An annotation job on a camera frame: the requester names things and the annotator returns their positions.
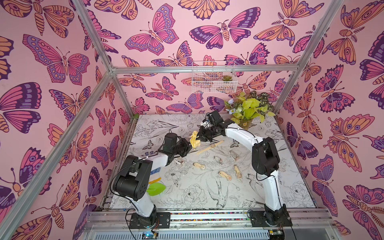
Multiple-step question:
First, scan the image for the potted green leafy plant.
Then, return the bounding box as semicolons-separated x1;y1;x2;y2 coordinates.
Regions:
225;91;275;130

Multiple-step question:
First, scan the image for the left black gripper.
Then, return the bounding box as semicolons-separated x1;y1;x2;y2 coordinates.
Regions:
171;139;195;158

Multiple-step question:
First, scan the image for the yellow cleaning cloth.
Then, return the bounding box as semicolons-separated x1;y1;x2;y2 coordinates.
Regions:
190;131;201;149

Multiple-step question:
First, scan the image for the pink strap round watch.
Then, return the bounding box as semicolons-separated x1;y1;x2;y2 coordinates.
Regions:
214;156;224;166

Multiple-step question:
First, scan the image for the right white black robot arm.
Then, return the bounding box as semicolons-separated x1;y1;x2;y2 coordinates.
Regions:
197;111;293;227

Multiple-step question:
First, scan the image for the white strap watch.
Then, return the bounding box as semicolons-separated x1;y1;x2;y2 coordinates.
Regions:
229;150;240;161

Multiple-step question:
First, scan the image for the green yellow toy shovel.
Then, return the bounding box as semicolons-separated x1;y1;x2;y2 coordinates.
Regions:
147;178;166;197

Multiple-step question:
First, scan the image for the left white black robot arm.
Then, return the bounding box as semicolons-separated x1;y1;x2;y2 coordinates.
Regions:
110;133;193;228

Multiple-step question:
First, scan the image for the white wire basket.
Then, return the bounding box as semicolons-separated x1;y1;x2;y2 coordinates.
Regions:
191;65;238;95

